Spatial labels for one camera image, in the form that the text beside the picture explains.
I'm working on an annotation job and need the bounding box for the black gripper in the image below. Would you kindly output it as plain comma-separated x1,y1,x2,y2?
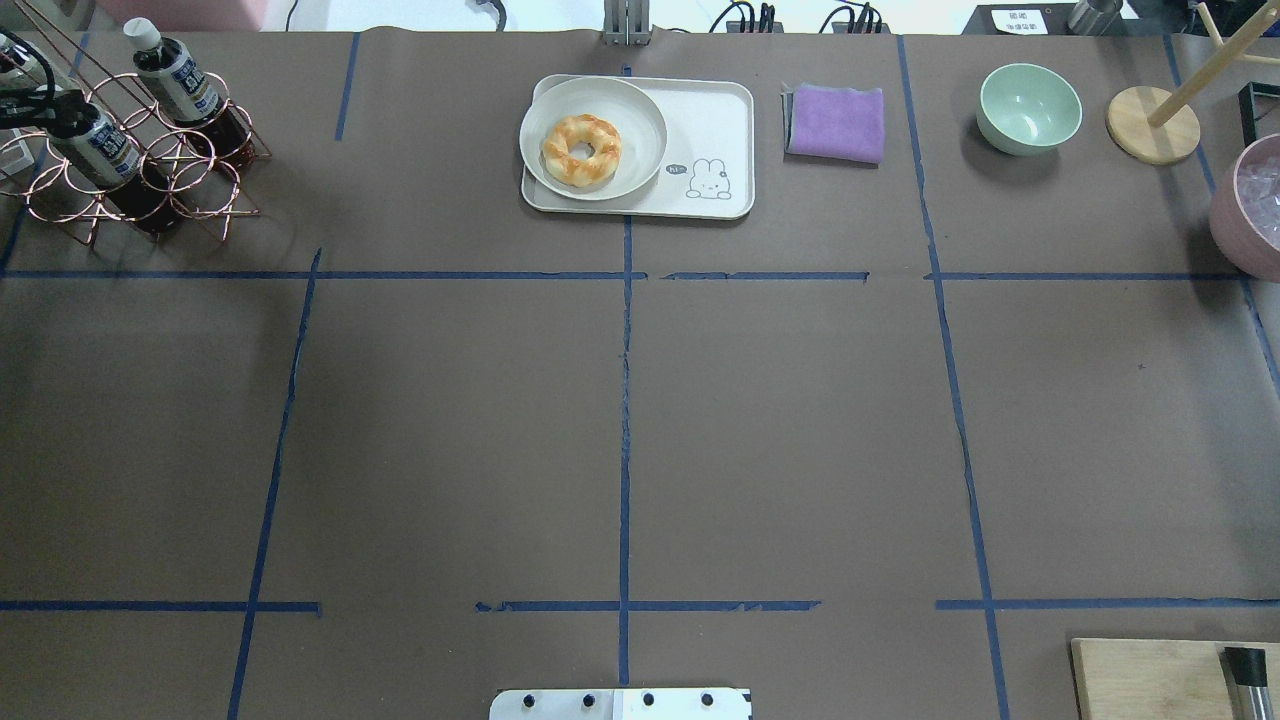
1,85,91,136

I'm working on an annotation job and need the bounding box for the tea bottle white cap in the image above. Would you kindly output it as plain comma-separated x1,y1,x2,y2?
46,94,183,236

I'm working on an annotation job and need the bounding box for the cream rectangular tray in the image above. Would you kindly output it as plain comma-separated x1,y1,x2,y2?
521,74,755,220

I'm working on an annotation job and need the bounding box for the glazed donut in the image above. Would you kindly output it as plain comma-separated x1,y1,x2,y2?
541,114,623,188

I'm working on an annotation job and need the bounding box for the cream round plate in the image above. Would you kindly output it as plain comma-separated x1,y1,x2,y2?
518,76,667,201

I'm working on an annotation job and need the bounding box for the purple folded cloth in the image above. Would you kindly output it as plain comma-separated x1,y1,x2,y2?
783,83,884,165

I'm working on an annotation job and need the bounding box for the mint green bowl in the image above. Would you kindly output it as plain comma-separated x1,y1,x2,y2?
975,63,1083,158

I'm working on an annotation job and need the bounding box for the wooden cup stand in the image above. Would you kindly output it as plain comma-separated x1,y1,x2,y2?
1105,1,1277,167

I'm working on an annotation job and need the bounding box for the pink bowl of ice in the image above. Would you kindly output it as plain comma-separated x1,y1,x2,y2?
1210,135,1279,283

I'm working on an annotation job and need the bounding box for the wooden cutting board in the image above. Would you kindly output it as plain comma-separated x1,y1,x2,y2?
1070,638,1279,719

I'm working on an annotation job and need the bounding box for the copper wire bottle rack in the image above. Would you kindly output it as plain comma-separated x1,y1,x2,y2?
3,1,273,246

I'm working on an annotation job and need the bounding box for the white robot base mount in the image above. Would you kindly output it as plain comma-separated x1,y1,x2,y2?
488,687,754,719

